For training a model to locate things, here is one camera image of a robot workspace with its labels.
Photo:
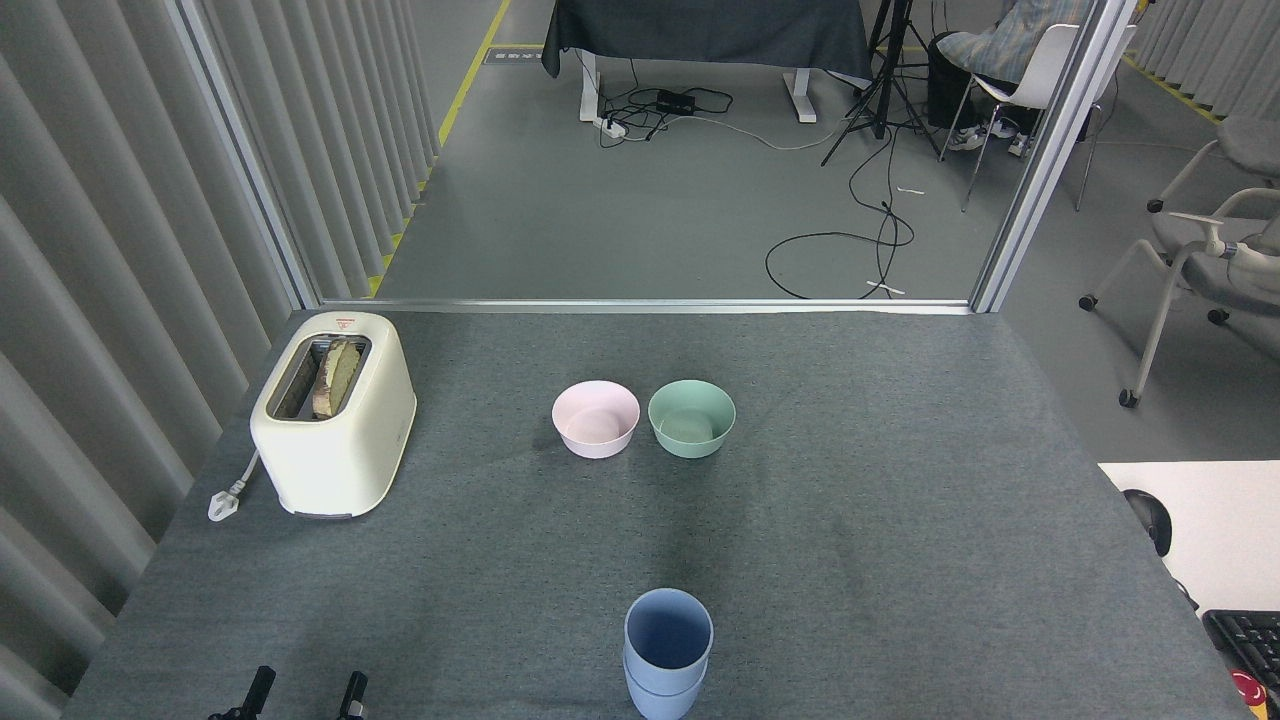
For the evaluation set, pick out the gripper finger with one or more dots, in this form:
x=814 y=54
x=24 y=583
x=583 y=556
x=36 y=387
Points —
x=353 y=700
x=256 y=698

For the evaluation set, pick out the blue plastic cup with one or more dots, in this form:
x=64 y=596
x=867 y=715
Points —
x=668 y=680
x=662 y=706

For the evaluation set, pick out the cream toaster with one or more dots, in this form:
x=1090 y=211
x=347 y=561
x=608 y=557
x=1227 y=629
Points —
x=340 y=460

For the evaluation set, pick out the bread slice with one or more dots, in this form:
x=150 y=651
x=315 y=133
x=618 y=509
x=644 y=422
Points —
x=338 y=375

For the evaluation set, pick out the pink plastic bowl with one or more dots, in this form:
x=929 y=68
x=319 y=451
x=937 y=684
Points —
x=596 y=440

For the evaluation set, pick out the green plastic bowl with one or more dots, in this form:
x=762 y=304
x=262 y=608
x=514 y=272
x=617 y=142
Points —
x=690 y=440

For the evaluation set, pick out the white power strip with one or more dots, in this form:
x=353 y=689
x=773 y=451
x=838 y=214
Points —
x=612 y=126

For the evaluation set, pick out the black power adapter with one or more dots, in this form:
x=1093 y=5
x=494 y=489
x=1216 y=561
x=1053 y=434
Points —
x=676 y=101

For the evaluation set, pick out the table with dark cloth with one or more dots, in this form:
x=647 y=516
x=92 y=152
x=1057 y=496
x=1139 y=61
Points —
x=700 y=25

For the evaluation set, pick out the black tripod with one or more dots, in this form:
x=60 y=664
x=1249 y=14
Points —
x=882 y=80

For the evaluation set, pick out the black computer mouse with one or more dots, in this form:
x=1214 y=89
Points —
x=1150 y=520

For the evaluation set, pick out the white desk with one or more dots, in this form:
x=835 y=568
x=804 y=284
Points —
x=1220 y=520

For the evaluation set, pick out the black keyboard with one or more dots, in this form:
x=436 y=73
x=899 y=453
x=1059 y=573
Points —
x=1245 y=640

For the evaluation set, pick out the red stop button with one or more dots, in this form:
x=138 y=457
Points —
x=1248 y=692

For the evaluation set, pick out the person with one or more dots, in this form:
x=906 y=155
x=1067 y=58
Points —
x=990 y=50

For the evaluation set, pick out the white chair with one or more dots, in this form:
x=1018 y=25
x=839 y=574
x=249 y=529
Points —
x=1040 y=70

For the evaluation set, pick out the grey wheeled office chair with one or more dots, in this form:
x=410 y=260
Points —
x=1250 y=140
x=1200 y=265

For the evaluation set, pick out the silver frame rail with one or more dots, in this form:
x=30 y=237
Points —
x=640 y=305

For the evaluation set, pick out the silver frame post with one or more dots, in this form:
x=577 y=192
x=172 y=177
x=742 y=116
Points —
x=1050 y=150
x=245 y=150

